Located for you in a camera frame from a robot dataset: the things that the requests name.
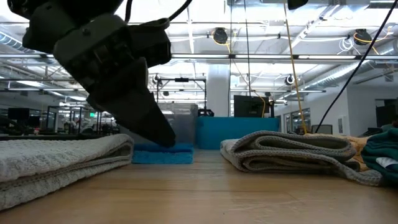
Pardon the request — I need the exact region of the white waffle weave towel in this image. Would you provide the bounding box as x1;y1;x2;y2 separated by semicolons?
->
0;133;135;212

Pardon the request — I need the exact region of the smoky grey plastic bin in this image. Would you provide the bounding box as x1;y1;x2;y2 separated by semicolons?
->
119;102;199;147

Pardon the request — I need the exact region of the long ceiling light bar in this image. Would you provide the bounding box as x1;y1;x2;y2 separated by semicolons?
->
0;53;398;60

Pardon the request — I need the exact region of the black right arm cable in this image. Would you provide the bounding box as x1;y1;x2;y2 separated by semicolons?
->
315;0;398;126

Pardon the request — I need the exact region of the black computer monitor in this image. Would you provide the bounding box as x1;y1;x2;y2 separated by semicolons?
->
233;95;271;118

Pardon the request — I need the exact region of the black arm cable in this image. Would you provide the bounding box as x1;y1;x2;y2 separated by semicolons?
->
124;0;193;30
315;0;398;126

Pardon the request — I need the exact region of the small dark monitor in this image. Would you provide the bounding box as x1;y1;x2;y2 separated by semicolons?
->
7;108;30;123

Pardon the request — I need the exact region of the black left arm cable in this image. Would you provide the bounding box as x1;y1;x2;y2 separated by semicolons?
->
124;0;193;30

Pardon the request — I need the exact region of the yellow hanging cable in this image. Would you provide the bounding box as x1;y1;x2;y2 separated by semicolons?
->
282;0;308;135

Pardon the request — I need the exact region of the dark green towel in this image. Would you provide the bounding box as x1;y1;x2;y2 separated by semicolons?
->
360;127;398;187

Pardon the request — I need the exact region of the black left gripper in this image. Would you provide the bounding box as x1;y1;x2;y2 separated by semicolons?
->
22;8;175;149

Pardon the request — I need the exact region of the grey towel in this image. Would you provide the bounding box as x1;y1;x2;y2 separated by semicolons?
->
220;130;383;187

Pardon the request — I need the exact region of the white square column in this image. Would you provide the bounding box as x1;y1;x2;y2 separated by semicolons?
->
206;64;231;118

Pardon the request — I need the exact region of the orange towel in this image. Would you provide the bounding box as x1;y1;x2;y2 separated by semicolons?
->
306;133;373;172

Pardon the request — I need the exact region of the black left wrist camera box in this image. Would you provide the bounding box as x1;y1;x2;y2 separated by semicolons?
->
127;17;172;68

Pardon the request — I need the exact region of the black metal rig frame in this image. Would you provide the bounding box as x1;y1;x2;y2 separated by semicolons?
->
155;77;215;118

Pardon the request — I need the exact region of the white paper tag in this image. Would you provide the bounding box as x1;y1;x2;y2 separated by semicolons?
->
375;156;398;172

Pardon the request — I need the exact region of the blue plastic bin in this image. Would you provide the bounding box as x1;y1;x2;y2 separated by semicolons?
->
195;116;280;151

